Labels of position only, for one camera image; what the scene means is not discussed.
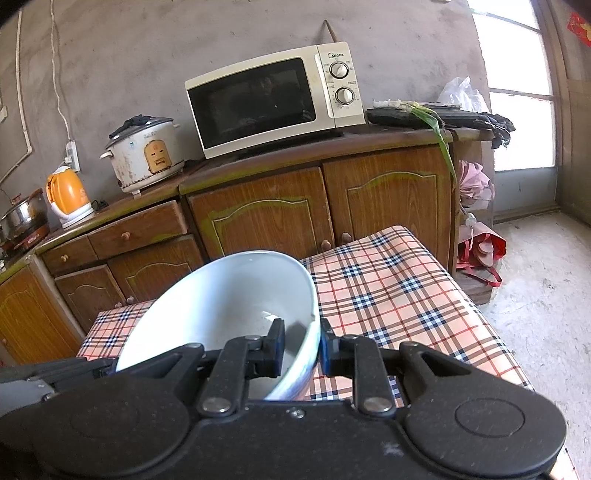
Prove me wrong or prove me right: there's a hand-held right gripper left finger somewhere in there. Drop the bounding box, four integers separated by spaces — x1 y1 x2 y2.
134 318 286 416

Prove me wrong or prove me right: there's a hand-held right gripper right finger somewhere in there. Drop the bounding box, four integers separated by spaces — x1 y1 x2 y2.
320 318 467 415

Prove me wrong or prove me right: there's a plain white bowl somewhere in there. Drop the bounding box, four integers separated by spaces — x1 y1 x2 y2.
115 250 321 402

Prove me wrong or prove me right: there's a low wooden cabinet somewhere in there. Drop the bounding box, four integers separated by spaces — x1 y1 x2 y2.
0 256 84 365

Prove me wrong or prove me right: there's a plaid tablecloth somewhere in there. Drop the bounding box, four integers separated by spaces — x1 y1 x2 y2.
76 225 536 402

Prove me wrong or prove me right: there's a two-door wooden cabinet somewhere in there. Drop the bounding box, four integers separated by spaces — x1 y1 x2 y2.
179 134 492 275

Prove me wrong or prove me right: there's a red induction cooker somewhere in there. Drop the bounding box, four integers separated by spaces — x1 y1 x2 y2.
0 224 51 258

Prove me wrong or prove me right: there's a lidded steel pot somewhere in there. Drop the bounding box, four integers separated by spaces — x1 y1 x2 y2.
0 188 49 238

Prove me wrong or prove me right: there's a wooden cabinet with drawers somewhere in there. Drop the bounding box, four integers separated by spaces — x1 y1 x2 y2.
34 178 206 333

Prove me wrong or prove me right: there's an orange electric kettle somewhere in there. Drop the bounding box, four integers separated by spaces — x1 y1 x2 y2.
45 166 95 230

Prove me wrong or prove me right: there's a red bag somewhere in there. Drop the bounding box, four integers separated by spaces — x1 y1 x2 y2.
457 233 507 289

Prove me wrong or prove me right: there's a white rice cooker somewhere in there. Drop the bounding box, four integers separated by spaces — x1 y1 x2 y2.
100 115 185 195

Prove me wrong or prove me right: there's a green onion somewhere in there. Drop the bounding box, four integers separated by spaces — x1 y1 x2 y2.
374 99 458 185

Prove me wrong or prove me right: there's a cream microwave oven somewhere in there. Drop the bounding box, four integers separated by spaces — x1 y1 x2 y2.
185 45 366 160

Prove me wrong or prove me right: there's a black tray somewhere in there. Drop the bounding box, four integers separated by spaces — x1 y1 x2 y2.
366 105 462 127

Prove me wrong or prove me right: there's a dark cloth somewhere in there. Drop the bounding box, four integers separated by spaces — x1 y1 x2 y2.
443 111 515 148

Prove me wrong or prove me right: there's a clear plastic bag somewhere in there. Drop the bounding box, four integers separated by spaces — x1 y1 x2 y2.
436 76 490 114

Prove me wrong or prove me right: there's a glass window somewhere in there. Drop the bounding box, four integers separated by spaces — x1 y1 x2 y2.
466 0 568 213

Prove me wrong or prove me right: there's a red paper decoration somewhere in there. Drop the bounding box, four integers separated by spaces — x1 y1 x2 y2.
567 11 591 44

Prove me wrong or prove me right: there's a white wall conduit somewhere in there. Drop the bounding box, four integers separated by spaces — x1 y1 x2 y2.
0 9 34 185

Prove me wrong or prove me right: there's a white power cable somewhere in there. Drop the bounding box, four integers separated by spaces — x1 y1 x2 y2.
48 0 75 144

